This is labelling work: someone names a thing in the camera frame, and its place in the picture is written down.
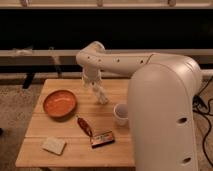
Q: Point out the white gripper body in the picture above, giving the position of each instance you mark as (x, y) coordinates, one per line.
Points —
(92, 74)

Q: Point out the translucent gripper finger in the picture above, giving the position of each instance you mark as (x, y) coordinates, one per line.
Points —
(96, 89)
(86, 83)

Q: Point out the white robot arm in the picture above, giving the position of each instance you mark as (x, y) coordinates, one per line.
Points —
(159, 101)

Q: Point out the white plastic cup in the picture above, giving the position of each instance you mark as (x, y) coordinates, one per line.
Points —
(120, 113)

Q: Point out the orange bowl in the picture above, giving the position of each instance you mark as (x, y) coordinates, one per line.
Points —
(59, 103)

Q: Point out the brown snack packet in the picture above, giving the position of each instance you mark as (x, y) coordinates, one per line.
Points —
(84, 126)

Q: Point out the wooden table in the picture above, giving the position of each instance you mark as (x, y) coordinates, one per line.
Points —
(78, 151)

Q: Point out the brown chocolate bar box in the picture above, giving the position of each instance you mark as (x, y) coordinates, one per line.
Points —
(102, 139)

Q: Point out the white sponge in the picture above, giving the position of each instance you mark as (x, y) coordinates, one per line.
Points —
(54, 145)

